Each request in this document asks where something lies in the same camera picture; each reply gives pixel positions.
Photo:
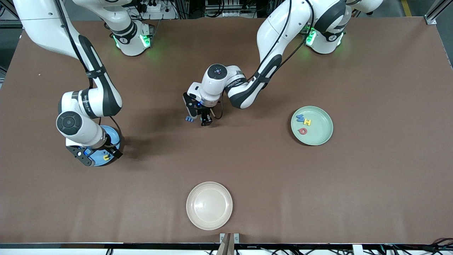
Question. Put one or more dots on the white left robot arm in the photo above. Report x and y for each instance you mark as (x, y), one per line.
(279, 28)

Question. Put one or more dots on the tan camera pole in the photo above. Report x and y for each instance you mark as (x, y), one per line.
(226, 246)

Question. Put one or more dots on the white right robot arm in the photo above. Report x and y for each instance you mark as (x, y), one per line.
(42, 24)

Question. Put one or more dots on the blue capital letter W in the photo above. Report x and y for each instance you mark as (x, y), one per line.
(300, 118)

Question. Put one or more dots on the green plate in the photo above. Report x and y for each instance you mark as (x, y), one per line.
(318, 132)

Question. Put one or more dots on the yellow capital letter H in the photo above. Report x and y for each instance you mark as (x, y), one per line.
(307, 122)

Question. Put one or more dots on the white equipment rack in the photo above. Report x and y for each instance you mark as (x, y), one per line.
(230, 9)

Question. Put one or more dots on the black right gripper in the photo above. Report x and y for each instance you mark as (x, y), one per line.
(112, 149)

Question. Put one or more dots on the blue plate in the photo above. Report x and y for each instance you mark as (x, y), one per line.
(99, 162)

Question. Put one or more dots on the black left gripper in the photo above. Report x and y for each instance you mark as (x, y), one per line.
(205, 115)

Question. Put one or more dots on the white power strip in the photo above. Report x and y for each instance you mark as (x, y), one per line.
(154, 7)

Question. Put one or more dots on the aluminium frame post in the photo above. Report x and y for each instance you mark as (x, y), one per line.
(430, 19)

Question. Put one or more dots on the blue small letter m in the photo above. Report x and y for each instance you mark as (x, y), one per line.
(189, 119)

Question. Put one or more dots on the pink capital letter Q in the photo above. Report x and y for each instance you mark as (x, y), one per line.
(299, 130)

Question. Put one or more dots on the beige plate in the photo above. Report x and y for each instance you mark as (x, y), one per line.
(209, 206)

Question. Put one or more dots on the grey metal mounting bracket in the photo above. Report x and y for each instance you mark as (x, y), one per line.
(222, 237)

